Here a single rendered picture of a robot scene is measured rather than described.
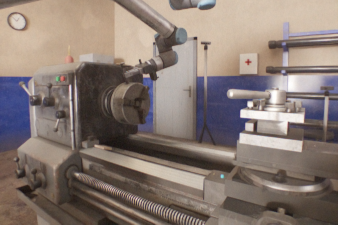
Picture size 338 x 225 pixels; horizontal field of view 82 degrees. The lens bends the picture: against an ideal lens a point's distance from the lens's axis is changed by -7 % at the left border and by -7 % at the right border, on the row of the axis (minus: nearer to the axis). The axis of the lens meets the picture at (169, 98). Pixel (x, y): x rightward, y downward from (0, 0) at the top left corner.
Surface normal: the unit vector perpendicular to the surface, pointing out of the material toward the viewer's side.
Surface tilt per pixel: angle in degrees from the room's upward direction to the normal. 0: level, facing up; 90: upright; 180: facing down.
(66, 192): 90
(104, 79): 90
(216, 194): 90
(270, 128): 90
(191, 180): 36
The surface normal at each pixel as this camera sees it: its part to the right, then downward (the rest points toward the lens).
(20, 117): 0.84, 0.04
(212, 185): -0.55, 0.07
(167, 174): -0.32, -0.77
